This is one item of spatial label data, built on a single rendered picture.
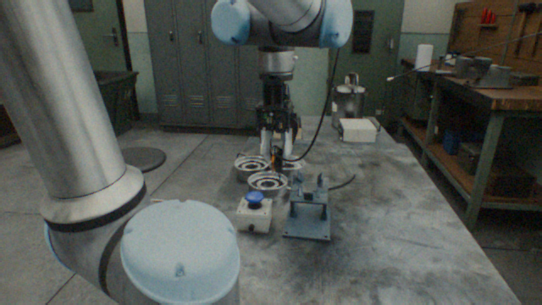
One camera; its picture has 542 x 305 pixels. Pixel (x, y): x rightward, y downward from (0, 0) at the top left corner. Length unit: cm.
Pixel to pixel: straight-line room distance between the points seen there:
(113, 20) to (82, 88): 432
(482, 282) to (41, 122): 70
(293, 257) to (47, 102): 49
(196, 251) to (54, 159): 17
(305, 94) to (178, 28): 162
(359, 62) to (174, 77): 202
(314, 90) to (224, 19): 356
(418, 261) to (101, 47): 451
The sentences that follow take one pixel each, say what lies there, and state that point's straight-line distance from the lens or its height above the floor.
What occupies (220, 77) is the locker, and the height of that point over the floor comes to 67.
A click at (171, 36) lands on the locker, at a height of 109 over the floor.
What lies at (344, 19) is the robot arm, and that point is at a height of 123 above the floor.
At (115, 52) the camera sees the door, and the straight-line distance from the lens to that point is 473.
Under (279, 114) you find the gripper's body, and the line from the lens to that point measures 67.
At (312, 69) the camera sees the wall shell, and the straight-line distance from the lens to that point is 405.
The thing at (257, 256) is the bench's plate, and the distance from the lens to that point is 68.
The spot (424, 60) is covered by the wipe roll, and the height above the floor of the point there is 94.
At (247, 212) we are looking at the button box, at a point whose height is 85.
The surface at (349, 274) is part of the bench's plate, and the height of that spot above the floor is 80.
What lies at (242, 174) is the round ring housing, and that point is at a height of 83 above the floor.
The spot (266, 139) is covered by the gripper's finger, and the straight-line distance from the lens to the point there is 74.
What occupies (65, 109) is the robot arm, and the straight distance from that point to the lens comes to 38.
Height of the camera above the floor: 123
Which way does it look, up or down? 22 degrees down
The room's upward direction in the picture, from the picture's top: straight up
